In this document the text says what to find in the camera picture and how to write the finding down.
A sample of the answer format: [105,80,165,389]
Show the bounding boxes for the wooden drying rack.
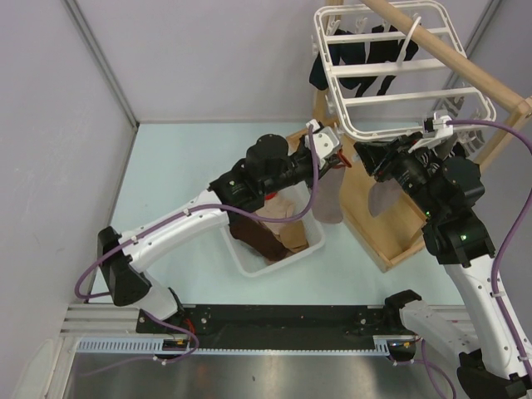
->
[285,0,532,273]

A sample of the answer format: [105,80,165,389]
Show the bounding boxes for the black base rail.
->
[136,303,416,352]

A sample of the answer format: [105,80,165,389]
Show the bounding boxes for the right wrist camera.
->
[408,112,453,153]

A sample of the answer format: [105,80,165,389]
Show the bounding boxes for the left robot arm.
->
[96,128,341,333]

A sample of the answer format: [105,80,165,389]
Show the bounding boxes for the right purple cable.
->
[390,119,532,399]

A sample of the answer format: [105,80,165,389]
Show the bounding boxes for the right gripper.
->
[353,131,444,219]

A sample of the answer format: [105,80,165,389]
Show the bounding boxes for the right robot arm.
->
[353,136,531,398]

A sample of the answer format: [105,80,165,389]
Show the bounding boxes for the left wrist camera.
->
[306,119,342,161]

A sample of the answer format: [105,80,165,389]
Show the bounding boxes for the grey socks pair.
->
[441,96,485,153]

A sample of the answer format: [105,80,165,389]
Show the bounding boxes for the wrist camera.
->
[408,112,453,153]
[306,119,342,161]

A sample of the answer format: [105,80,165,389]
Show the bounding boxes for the brown striped socks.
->
[229,218,288,262]

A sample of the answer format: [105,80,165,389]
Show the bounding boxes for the white plastic basket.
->
[219,185,325,278]

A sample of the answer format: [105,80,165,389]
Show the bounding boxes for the black striped socks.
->
[414,141,468,177]

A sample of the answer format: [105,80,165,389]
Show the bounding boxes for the black hanging socks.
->
[308,24,419,97]

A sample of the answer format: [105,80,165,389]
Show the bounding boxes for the beige socks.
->
[253,195,311,253]

